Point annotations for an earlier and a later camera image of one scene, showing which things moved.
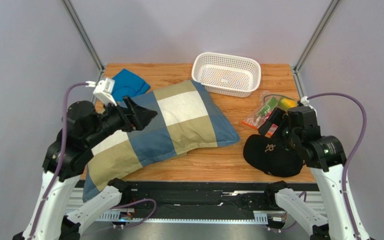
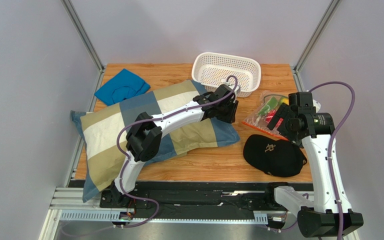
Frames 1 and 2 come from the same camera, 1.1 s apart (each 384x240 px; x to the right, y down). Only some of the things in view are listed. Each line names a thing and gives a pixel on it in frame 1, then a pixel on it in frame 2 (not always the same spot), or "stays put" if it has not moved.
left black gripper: x=140 y=116 → x=230 y=118
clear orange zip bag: x=268 y=102 stays put
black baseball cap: x=272 y=157 stays put
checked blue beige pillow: x=189 y=120 stays put
